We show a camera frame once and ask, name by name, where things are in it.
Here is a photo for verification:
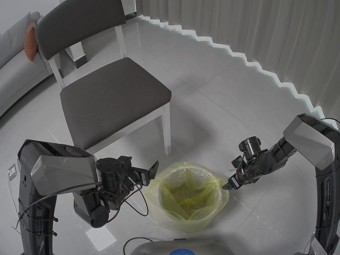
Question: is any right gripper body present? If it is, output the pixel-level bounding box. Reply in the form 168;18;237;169
229;173;251;191

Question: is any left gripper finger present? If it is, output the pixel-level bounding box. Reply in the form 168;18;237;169
148;160;160;178

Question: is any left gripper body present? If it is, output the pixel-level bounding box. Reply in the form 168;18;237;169
129;169;151;186

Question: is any yellow plastic bag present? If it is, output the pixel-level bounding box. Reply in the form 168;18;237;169
145;162;229;234

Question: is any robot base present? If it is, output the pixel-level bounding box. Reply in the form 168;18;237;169
134;239;234;255

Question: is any white trash bin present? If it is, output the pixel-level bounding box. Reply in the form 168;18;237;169
159;164;222;222

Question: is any grey white chair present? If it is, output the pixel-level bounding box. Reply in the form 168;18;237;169
35;0;173;157

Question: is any pale grey sofa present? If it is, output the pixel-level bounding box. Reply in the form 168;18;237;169
0;12;57;117

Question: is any white curtain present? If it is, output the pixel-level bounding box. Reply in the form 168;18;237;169
134;0;340;125

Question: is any orange cushion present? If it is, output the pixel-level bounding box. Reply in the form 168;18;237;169
24;21;38;62

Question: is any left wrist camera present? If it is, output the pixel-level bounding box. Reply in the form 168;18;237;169
118;156;133;170

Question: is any black cable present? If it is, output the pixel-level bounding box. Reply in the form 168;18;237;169
123;237;156;255
117;182;149;217

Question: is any white cable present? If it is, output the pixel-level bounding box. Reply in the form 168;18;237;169
7;170;20;222

